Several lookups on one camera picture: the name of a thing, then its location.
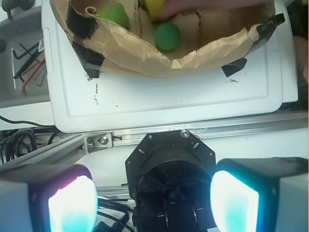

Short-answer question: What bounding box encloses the yellow plush toy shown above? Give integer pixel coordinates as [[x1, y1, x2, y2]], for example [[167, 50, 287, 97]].
[[143, 0, 166, 22]]

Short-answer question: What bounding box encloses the metal corner bracket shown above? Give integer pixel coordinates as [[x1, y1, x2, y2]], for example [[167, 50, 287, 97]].
[[84, 133, 113, 154]]

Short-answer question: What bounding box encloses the dark green plush ball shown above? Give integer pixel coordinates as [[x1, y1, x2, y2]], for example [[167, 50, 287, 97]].
[[154, 23, 181, 52]]

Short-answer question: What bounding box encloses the orange handled tool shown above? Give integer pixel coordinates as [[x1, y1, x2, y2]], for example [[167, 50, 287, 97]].
[[21, 56, 45, 95]]

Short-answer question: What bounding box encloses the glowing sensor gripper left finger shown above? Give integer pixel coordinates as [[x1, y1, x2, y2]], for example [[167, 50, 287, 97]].
[[0, 164, 98, 232]]

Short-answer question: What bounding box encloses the aluminium extrusion rail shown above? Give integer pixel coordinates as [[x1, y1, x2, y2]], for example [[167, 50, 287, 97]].
[[0, 111, 309, 170]]

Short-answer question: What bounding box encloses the black tape strip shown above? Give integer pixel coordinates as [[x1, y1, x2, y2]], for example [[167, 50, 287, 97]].
[[221, 58, 247, 78], [72, 41, 105, 78]]

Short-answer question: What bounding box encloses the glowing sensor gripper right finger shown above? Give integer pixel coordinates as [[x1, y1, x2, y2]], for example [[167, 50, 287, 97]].
[[210, 157, 309, 232]]

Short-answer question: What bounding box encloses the black tape strip right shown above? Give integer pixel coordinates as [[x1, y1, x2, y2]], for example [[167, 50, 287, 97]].
[[221, 58, 247, 78]]

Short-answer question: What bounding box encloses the brown paper bag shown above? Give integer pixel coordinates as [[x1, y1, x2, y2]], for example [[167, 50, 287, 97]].
[[50, 0, 277, 78]]

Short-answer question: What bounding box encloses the white plastic bin lid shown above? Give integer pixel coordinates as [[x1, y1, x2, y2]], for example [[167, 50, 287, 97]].
[[42, 0, 298, 133]]

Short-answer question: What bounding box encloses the black hex key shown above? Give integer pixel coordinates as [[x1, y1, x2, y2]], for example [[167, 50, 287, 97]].
[[12, 42, 43, 79]]

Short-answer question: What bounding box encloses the black cable bundle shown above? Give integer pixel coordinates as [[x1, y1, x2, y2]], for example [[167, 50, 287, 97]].
[[0, 115, 61, 165]]

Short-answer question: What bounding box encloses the pink plush toy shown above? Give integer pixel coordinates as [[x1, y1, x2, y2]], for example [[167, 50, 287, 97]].
[[160, 0, 266, 18]]

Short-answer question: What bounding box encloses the black tape strip left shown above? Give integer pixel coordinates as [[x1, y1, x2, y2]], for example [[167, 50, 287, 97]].
[[72, 41, 105, 78]]

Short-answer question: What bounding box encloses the light green fuzzy plush animal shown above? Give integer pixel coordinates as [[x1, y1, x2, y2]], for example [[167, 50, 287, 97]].
[[97, 3, 129, 29]]

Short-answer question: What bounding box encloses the grey tool tray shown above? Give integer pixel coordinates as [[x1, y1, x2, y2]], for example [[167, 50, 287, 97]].
[[0, 6, 49, 108]]

